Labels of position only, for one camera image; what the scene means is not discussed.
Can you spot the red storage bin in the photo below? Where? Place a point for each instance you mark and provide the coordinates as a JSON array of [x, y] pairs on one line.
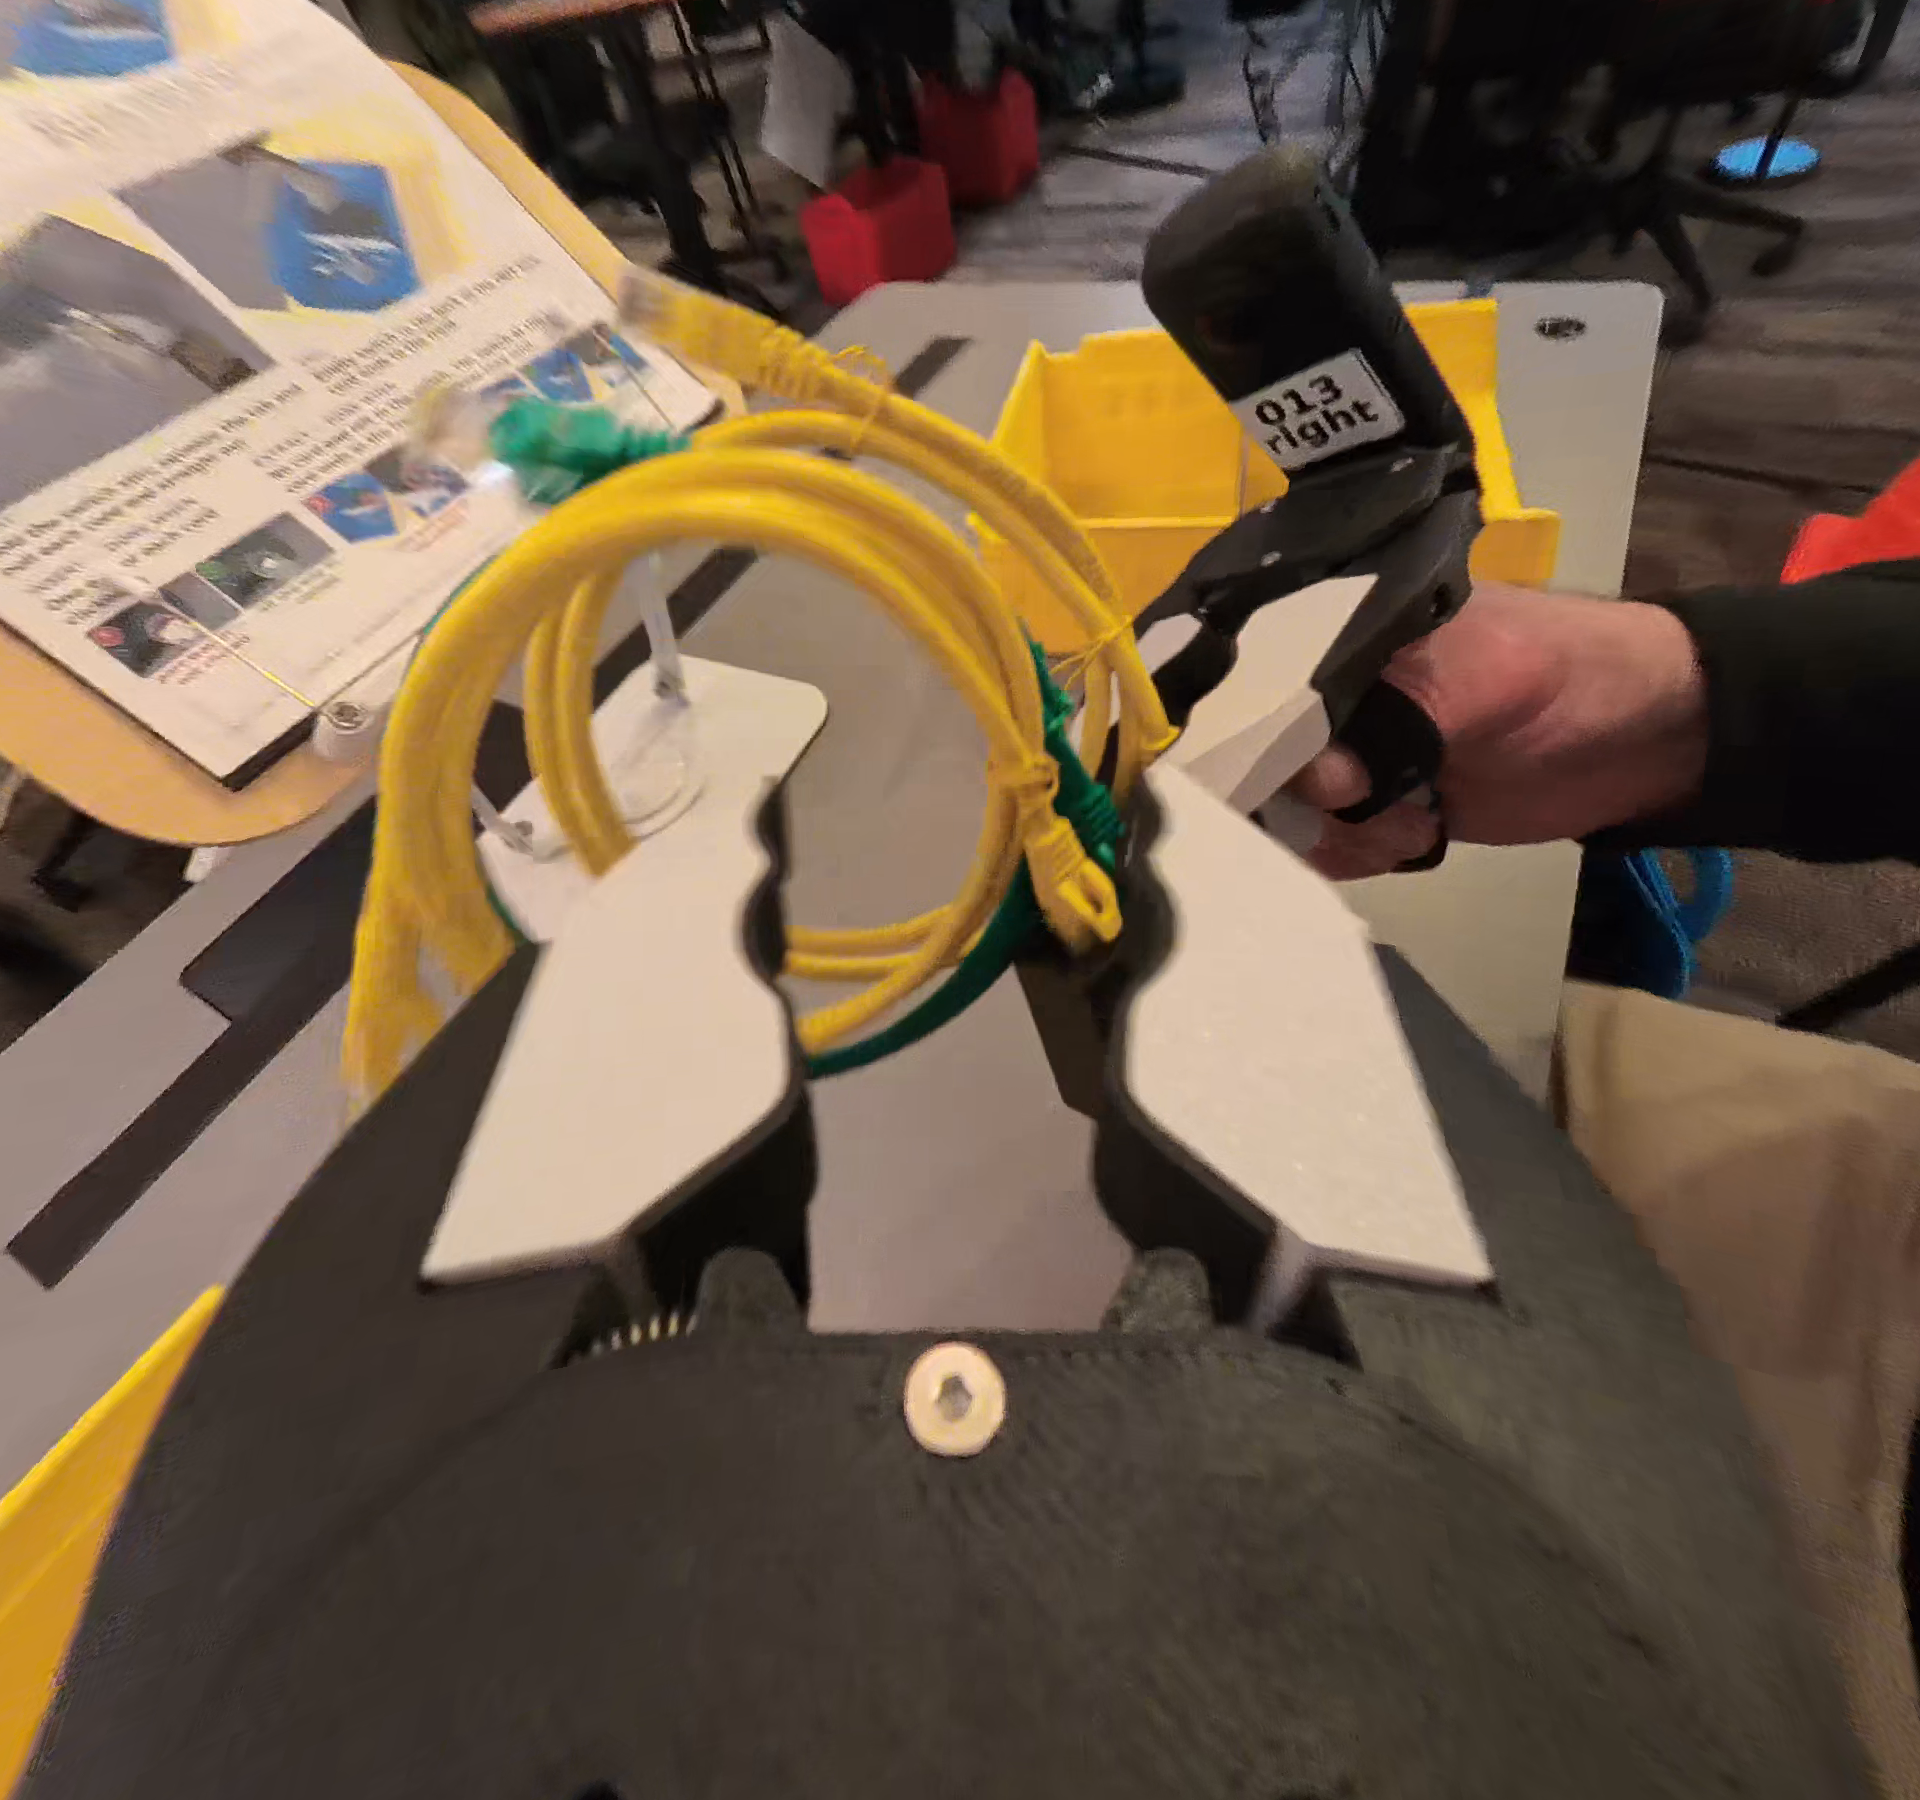
[[880, 228], [983, 136]]

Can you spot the red fabric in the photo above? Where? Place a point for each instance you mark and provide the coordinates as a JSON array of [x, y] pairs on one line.
[[1858, 532]]

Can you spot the printed instruction sheet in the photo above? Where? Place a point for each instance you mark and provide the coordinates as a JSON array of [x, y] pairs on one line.
[[227, 331]]

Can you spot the red black office chair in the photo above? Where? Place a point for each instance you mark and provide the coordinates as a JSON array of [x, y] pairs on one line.
[[1771, 31]]

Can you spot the light wooden display board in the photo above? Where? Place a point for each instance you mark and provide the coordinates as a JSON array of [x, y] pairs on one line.
[[90, 766]]

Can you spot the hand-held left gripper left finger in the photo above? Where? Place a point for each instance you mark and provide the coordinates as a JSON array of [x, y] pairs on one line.
[[628, 1052]]

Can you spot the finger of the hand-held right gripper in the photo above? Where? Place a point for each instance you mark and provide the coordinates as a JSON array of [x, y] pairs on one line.
[[1290, 692]]

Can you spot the yellow plastic bin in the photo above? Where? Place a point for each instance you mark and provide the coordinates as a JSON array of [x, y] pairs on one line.
[[1110, 437], [60, 1500]]

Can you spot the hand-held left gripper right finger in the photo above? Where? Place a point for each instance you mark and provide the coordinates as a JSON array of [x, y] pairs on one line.
[[1277, 1052]]

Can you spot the person's right hand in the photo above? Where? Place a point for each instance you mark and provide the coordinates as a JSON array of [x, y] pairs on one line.
[[1560, 735]]

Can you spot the person's khaki trouser leg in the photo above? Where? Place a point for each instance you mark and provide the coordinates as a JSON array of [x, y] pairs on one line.
[[1754, 1232]]

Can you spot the person's right forearm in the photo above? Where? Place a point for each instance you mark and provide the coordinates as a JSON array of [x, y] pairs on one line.
[[1815, 706]]

